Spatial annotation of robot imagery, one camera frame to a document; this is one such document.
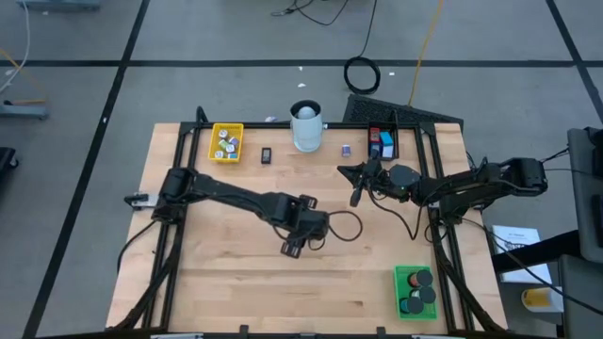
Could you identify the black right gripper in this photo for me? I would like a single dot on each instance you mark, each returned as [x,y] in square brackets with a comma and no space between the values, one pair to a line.
[405,179]

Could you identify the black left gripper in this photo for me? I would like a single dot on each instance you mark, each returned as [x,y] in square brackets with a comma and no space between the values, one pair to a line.
[297,225]

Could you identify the dark blue small box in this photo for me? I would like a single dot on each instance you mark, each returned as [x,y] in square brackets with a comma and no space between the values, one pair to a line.
[375,150]

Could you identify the white rectangular box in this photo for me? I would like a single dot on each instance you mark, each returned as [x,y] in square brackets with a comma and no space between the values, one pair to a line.
[388,151]

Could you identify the red white printed box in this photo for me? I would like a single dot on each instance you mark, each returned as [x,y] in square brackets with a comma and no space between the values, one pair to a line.
[374,135]

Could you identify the light blue small box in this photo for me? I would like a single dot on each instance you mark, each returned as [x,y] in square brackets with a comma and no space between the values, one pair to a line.
[386,139]

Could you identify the large green USB wall charger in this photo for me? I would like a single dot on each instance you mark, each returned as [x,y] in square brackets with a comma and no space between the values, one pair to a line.
[223,143]

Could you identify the hourglass with red sand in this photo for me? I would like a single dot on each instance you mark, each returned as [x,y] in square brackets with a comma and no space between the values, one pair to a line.
[421,278]

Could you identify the hourglass with white sand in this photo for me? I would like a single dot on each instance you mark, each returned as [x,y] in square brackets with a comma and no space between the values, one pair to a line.
[427,295]

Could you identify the hourglass with blue sand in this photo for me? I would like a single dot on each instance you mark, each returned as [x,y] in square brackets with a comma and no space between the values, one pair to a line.
[413,305]

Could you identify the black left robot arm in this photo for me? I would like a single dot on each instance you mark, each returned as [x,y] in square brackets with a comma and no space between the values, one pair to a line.
[226,193]

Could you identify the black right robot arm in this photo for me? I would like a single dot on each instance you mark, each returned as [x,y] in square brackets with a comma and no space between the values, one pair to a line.
[471,186]

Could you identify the purple white USB charger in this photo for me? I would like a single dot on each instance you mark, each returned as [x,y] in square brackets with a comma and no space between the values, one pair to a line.
[346,150]
[234,140]

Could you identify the black plastic basket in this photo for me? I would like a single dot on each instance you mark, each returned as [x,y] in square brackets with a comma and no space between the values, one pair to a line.
[396,141]

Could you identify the black perforated floor mat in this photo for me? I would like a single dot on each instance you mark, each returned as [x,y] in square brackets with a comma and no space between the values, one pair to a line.
[377,109]

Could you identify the small black rectangular device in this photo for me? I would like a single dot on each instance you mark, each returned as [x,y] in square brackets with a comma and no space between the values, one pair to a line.
[266,155]

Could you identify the green plastic basket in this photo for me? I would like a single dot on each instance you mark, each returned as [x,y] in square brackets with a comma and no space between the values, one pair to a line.
[400,278]

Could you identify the yellow plastic basket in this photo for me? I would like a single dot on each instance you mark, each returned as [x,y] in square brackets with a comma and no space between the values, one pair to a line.
[213,141]

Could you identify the white paper sheets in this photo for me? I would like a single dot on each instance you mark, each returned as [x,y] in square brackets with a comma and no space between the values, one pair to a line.
[518,235]

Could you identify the black desk beam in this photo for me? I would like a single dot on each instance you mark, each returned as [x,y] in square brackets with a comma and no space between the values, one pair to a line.
[542,252]

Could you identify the grey desk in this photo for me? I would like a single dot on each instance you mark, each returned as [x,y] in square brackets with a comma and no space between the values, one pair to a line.
[584,212]

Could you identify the grey floor stand base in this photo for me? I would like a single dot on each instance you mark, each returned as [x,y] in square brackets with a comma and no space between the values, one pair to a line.
[56,4]
[23,110]

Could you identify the black floor object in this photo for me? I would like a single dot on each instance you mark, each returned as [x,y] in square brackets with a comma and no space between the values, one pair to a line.
[7,157]

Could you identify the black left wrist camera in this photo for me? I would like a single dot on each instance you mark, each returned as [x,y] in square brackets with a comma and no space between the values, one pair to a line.
[320,226]

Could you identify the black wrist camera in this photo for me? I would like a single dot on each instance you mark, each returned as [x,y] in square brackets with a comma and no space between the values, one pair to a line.
[380,172]
[320,226]

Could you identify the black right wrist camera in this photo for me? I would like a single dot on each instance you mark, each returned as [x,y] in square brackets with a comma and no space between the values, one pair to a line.
[380,172]

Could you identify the black aluminium table frame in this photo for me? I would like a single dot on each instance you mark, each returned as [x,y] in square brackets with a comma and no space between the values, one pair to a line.
[264,125]

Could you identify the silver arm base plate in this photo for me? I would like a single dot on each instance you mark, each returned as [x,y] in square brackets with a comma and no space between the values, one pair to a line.
[139,201]

